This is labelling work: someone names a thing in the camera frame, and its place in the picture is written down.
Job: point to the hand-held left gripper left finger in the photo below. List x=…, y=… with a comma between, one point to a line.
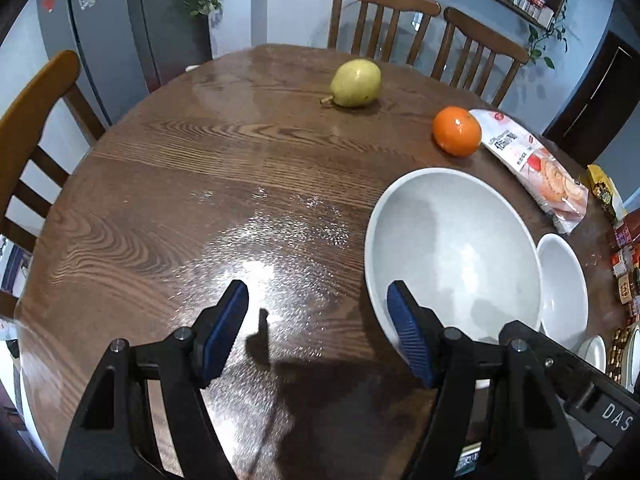
x=225, y=335

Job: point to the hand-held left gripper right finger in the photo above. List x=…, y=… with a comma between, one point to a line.
x=410, y=340

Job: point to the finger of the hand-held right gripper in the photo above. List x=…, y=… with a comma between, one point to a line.
x=600, y=405

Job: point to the small white dish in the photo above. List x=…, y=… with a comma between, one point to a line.
x=596, y=352

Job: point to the large white bowl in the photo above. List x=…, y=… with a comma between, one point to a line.
x=450, y=240

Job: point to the medium white bowl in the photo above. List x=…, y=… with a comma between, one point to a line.
x=562, y=290

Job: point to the brown patterned mat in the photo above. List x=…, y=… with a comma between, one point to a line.
x=619, y=355

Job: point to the white plate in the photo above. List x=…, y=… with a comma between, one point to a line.
x=634, y=355

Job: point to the pile of red snack packets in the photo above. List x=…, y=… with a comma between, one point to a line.
x=627, y=265

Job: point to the orange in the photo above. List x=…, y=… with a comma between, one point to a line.
x=457, y=131

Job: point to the yellow snack packet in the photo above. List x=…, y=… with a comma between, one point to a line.
x=605, y=190

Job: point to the clear pastry snack packet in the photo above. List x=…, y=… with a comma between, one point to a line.
x=535, y=165

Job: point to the white printed box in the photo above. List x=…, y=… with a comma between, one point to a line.
x=14, y=267

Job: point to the green pear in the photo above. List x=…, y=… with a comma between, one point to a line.
x=355, y=82

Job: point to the dark wooden door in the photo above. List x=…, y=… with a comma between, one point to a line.
x=595, y=100

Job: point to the grey refrigerator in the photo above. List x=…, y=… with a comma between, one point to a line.
x=115, y=35

